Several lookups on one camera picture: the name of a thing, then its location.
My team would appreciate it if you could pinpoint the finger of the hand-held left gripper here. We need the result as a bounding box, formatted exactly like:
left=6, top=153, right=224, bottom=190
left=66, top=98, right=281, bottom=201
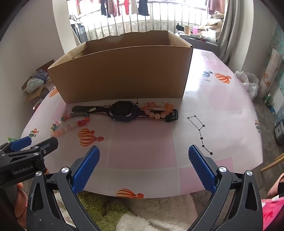
left=31, top=136, right=59, bottom=155
left=0, top=136, right=32, bottom=154

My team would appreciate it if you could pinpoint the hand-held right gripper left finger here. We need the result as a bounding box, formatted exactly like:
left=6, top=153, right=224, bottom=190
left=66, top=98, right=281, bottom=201
left=26, top=145, right=105, bottom=231

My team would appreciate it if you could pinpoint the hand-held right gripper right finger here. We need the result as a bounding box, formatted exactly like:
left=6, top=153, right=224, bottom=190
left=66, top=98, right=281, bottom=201
left=188, top=144, right=263, bottom=231

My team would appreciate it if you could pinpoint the multicoloured bead bracelet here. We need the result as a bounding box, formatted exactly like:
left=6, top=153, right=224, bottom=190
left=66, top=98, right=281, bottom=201
left=51, top=111, right=91, bottom=137

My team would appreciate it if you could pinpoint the dark blue smartwatch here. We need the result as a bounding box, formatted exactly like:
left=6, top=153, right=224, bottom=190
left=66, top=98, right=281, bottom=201
left=72, top=100, right=179, bottom=122

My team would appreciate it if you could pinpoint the peach bead bracelet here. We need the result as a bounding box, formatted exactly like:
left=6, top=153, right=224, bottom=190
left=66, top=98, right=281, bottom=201
left=142, top=101, right=174, bottom=119

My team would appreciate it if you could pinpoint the large cardboard box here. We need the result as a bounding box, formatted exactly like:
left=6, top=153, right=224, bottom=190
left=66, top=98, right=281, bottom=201
left=47, top=30, right=194, bottom=104

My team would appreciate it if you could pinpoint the person's left hand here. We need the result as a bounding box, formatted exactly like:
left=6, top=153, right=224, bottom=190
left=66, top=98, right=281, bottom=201
left=17, top=182, right=29, bottom=225

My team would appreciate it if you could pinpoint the small open cardboard box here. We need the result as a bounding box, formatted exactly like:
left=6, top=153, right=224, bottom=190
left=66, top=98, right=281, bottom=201
left=21, top=60, right=56, bottom=105

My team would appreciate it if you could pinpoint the white tied plastic bag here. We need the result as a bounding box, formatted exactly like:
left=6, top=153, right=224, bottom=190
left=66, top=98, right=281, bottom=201
left=24, top=78, right=45, bottom=93

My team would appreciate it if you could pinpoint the pink balloon print tablecloth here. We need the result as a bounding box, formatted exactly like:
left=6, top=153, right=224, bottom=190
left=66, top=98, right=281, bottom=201
left=21, top=49, right=263, bottom=198

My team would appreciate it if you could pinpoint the fluffy green white rug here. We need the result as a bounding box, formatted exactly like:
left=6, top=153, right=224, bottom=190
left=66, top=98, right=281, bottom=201
left=54, top=191, right=213, bottom=231

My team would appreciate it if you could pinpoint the wooden stick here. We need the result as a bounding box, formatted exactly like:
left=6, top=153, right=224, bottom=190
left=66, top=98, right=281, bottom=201
left=261, top=153, right=284, bottom=174

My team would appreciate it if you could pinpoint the blue patterned plastic bag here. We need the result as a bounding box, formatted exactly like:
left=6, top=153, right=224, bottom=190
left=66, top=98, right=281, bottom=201
left=35, top=68, right=50, bottom=84

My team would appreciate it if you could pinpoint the person's bare leg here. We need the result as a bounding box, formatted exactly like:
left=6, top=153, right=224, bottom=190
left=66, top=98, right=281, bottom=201
left=267, top=173, right=284, bottom=199

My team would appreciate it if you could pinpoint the pink printed clothing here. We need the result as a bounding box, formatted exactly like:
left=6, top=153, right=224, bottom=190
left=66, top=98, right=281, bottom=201
left=261, top=198, right=284, bottom=231

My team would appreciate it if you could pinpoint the dark grey container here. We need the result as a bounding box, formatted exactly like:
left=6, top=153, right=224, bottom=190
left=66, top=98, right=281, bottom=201
left=274, top=124, right=284, bottom=145

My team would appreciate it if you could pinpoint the crumpled white plastic bag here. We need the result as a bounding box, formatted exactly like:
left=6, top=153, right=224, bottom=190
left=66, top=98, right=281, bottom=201
left=235, top=71, right=260, bottom=100

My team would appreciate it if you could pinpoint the black metal rack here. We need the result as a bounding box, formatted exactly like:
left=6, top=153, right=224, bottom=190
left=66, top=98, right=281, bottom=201
left=70, top=22, right=87, bottom=44

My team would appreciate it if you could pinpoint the white printed poster board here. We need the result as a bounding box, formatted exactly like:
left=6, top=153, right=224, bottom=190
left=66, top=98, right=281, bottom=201
left=258, top=48, right=283, bottom=98

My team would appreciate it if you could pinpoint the clear plastic bag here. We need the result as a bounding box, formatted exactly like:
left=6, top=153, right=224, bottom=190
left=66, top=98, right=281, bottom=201
left=203, top=28, right=217, bottom=42

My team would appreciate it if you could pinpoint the white balcony railing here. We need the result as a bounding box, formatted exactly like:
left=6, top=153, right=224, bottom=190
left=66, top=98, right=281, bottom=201
left=71, top=1, right=208, bottom=42

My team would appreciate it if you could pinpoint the grey curtain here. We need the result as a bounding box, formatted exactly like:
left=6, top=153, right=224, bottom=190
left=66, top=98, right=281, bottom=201
left=216, top=0, right=253, bottom=65

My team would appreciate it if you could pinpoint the pile of bedding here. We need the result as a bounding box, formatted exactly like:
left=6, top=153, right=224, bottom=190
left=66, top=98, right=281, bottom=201
left=200, top=13, right=223, bottom=31

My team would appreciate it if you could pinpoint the row of hanging clothes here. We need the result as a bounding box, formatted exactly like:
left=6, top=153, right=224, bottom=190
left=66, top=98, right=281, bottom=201
left=74, top=0, right=224, bottom=17

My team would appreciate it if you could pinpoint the teal patterned wall cloth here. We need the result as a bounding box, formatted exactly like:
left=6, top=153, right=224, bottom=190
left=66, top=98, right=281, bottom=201
left=269, top=24, right=284, bottom=74

